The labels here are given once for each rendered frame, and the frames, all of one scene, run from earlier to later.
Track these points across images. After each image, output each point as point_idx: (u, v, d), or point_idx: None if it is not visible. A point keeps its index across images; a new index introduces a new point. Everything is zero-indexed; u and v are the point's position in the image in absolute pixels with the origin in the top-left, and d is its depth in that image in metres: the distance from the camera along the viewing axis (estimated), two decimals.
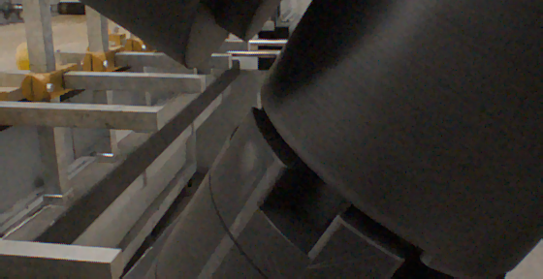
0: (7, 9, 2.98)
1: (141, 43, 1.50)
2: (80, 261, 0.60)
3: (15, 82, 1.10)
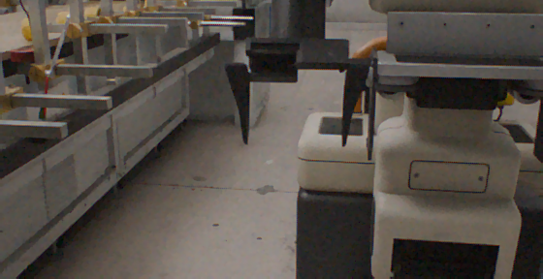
0: None
1: (153, 9, 2.60)
2: (138, 68, 1.70)
3: None
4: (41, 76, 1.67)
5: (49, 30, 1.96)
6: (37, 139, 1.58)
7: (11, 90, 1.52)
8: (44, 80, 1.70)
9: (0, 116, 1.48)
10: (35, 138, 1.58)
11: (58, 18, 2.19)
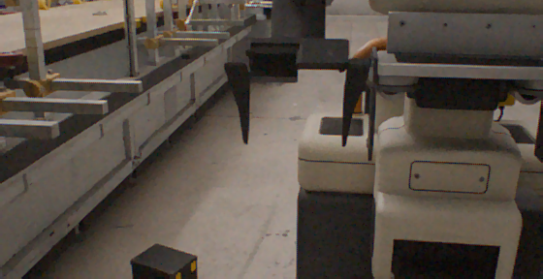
0: None
1: None
2: (237, 20, 3.05)
3: None
4: (183, 24, 3.03)
5: (175, 2, 3.32)
6: (185, 56, 2.93)
7: (174, 29, 2.88)
8: (183, 27, 3.05)
9: None
10: (184, 56, 2.93)
11: None
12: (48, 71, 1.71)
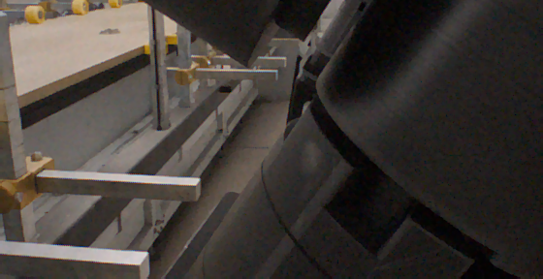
0: None
1: None
2: (290, 40, 2.31)
3: None
4: None
5: None
6: (225, 89, 2.19)
7: (210, 53, 2.14)
8: None
9: None
10: (223, 88, 2.19)
11: None
12: (33, 154, 0.97)
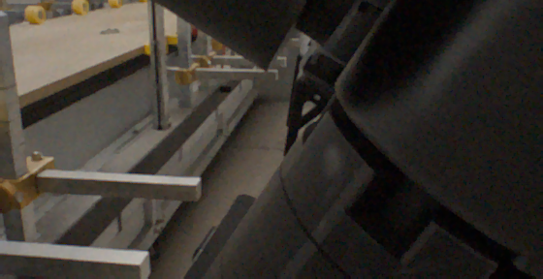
0: None
1: None
2: (290, 40, 2.31)
3: None
4: (220, 45, 2.29)
5: None
6: (225, 89, 2.19)
7: (210, 53, 2.14)
8: (220, 48, 2.31)
9: None
10: (223, 88, 2.19)
11: None
12: (33, 154, 0.97)
